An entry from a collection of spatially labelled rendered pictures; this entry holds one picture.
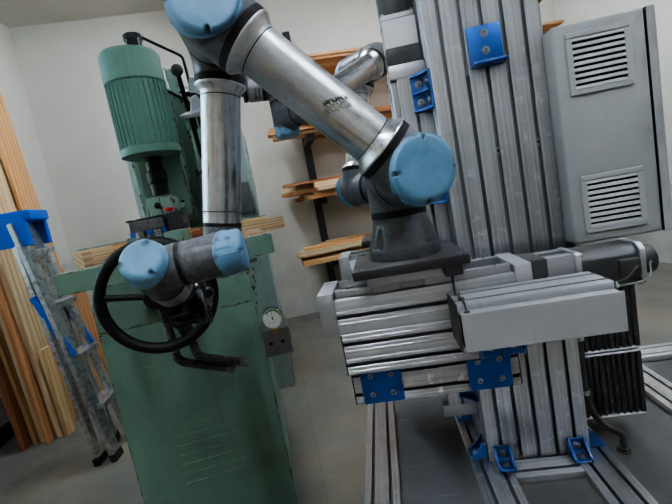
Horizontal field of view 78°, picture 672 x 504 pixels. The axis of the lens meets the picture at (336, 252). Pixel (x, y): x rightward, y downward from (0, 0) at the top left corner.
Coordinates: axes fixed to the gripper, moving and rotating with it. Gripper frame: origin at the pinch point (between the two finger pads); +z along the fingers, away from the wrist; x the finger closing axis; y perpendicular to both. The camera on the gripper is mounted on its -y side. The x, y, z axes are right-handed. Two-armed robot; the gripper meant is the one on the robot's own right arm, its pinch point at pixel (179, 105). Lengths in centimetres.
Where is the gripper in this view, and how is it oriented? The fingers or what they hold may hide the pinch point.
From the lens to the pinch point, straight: 136.7
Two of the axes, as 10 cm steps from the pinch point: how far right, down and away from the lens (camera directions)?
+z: -9.6, 2.0, -1.8
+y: 0.0, -6.7, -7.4
